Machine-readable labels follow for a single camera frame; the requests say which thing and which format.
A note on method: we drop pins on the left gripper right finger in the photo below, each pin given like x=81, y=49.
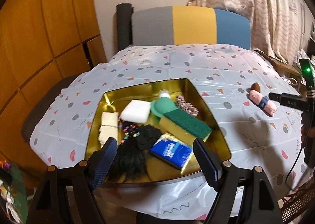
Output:
x=209, y=163

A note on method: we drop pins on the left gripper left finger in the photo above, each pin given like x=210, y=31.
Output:
x=100, y=164

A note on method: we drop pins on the pink towel blue band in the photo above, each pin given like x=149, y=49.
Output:
x=262, y=102

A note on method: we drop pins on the brown round sponge ball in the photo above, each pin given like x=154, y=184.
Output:
x=255, y=87

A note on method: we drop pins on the black wig hair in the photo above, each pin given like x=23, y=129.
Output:
x=130, y=160

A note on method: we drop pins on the beige folded cloth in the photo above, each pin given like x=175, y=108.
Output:
x=109, y=127

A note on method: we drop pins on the blue tissue packet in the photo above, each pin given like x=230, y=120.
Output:
x=172, y=152

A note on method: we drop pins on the black fuzzy fabric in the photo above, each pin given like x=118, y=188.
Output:
x=148, y=136

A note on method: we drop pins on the patterned white tablecloth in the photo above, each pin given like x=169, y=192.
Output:
x=214, y=78

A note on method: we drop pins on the green yellow scouring sponge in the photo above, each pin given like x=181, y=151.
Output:
x=184, y=126

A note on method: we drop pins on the white foam sponge block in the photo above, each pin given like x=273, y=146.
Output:
x=137, y=111

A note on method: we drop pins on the wooden side table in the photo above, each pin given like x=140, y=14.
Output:
x=283, y=69

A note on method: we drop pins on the pink striped scrunchie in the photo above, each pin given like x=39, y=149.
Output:
x=186, y=106

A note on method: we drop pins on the green round puff sponge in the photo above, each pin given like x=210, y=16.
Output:
x=162, y=105

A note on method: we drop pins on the white small bottle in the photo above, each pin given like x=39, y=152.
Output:
x=164, y=94

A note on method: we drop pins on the wicker stool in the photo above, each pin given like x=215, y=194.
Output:
x=297, y=203

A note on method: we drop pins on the glass side table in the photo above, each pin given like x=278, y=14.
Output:
x=14, y=204

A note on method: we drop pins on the beige patterned curtain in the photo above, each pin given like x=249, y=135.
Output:
x=279, y=28

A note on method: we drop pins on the wooden panel cabinet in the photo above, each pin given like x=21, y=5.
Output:
x=41, y=43

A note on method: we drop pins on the black rolled mat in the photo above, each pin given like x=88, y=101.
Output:
x=124, y=13

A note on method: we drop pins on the gripper camera with screen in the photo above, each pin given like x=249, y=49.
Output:
x=307, y=69

